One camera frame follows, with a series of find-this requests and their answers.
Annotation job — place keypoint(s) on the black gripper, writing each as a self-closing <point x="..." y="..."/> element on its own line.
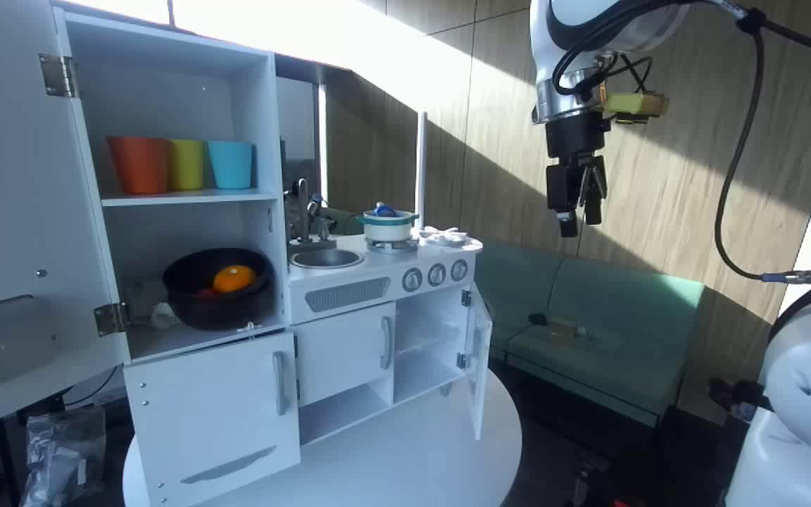
<point x="575" y="142"/>

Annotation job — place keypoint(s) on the small white cabinet door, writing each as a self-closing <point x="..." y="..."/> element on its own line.
<point x="340" y="353"/>

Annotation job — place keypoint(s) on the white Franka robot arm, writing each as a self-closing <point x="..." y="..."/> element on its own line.
<point x="802" y="376"/>

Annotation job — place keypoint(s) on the round grey oven knob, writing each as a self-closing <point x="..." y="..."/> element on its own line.
<point x="437" y="273"/>
<point x="461" y="270"/>
<point x="413" y="280"/>

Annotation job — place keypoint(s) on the wide white cabinet door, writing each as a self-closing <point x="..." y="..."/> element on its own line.
<point x="211" y="411"/>

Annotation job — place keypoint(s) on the metal door hinge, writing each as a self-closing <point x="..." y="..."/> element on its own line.
<point x="59" y="73"/>
<point x="111" y="317"/>

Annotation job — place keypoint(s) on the tall white cabinet door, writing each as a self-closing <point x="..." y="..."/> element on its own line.
<point x="12" y="186"/>

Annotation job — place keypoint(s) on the green upholstered bench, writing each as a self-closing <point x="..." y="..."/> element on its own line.
<point x="612" y="339"/>

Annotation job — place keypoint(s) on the white stove burner plate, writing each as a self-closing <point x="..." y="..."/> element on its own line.
<point x="449" y="235"/>

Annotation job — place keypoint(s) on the white vertical pole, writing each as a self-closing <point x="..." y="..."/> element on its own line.
<point x="420" y="170"/>

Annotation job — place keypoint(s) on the white pot with blue lid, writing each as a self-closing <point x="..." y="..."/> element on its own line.
<point x="391" y="229"/>

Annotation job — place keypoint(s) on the white toy kitchen unit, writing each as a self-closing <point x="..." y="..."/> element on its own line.
<point x="367" y="270"/>

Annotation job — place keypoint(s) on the metal toy sink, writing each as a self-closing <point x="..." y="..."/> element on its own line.
<point x="325" y="258"/>

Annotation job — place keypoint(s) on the metal toy faucet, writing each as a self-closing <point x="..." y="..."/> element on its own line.
<point x="305" y="211"/>

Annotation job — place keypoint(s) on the orange toy fruit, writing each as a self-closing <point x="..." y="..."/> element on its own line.
<point x="236" y="280"/>

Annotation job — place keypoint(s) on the blue plastic cup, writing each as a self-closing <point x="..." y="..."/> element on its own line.
<point x="232" y="165"/>

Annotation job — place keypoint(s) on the green plastic cup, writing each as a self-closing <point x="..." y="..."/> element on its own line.
<point x="188" y="165"/>

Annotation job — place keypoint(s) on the black pan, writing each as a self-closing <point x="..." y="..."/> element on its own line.
<point x="190" y="298"/>

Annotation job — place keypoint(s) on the orange plastic cup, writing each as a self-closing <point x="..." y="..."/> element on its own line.
<point x="139" y="166"/>

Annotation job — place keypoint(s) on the crumpled clear plastic bag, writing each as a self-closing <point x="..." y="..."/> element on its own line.
<point x="63" y="459"/>

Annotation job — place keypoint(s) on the yellowish wrist camera box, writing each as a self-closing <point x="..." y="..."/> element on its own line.
<point x="636" y="106"/>

